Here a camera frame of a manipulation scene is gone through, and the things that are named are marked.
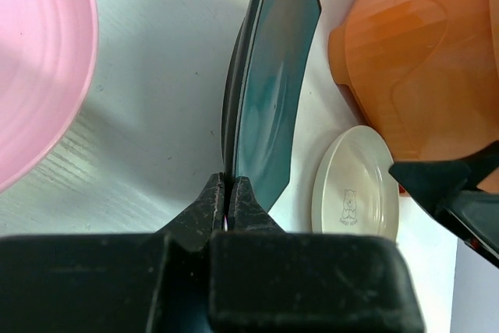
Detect pink round plate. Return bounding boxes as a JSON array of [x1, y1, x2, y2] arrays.
[[1, 0, 98, 190]]

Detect cream bear plate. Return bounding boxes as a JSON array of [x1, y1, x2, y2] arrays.
[[311, 126, 399, 241]]

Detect teal square plate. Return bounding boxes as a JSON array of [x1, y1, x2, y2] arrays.
[[221, 0, 321, 211]]

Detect orange plastic bin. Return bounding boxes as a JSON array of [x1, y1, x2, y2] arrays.
[[328, 0, 498, 161]]

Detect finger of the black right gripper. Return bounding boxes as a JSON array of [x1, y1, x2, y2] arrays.
[[389, 141, 498, 266]]

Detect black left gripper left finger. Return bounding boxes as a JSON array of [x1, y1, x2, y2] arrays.
[[1, 173, 225, 332]]

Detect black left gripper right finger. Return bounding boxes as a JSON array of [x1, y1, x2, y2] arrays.
[[207, 177, 425, 332]]

